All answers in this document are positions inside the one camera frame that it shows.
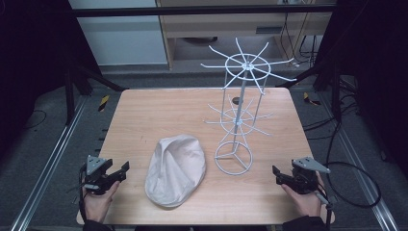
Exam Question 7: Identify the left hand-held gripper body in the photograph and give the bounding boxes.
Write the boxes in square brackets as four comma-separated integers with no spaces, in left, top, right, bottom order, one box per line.
[82,155,114,196]

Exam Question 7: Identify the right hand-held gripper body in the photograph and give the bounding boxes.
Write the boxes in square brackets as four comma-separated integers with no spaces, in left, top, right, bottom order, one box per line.
[289,156,332,195]

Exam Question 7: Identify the white cap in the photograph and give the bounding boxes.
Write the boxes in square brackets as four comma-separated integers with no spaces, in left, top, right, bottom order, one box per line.
[144,133,208,209]

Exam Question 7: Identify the white wire rack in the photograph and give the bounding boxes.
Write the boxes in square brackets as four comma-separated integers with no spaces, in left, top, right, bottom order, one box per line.
[200,37,298,176]

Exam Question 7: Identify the person's right hand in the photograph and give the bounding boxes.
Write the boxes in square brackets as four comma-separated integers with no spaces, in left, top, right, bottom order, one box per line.
[280,172,327,219]

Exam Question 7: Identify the person's left hand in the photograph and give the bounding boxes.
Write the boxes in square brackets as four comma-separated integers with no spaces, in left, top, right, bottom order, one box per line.
[82,180,121,224]

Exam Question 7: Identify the yellow black tape marker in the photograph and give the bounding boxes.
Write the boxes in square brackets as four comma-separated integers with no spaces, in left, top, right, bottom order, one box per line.
[302,91,322,107]
[97,94,111,113]

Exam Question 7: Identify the black metal stand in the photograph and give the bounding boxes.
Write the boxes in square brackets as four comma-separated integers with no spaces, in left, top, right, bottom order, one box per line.
[277,59,344,123]
[61,62,129,127]

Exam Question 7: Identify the white cabinet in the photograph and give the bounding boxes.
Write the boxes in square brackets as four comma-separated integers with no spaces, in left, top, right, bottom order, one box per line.
[67,0,169,67]

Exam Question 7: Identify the black curtain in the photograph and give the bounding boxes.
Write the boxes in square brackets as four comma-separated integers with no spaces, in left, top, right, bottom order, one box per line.
[316,0,408,179]
[0,0,102,158]

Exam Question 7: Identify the light wooden desk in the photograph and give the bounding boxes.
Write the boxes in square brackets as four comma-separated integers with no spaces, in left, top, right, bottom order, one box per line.
[155,0,339,70]

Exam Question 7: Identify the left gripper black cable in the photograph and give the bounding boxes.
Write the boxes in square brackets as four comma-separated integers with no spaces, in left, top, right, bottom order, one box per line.
[66,162,90,225]

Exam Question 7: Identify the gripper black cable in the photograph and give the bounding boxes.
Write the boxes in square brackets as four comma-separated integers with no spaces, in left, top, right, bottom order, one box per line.
[314,189,336,231]
[66,162,90,225]

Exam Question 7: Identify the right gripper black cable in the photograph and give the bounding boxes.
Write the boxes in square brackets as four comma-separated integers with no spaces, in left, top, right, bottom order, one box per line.
[314,189,336,231]

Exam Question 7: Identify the aluminium floor rail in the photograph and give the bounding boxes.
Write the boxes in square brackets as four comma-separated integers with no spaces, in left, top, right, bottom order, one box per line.
[319,90,400,231]
[9,95,89,231]

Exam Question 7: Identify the looped black floor cable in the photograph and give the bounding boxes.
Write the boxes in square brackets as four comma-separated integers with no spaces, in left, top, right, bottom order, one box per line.
[322,119,383,210]

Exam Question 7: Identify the thin black floor cable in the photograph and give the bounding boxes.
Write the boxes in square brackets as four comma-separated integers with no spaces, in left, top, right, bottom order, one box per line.
[22,109,48,131]

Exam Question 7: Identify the black floor cables bundle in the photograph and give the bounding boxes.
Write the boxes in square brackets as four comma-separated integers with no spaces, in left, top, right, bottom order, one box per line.
[301,76,367,141]

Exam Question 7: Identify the black cables under desk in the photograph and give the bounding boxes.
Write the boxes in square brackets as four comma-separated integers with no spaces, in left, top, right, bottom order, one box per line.
[279,12,319,68]

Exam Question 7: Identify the black horizontal frame bar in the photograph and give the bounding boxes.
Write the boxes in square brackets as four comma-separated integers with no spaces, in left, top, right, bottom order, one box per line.
[67,3,339,18]

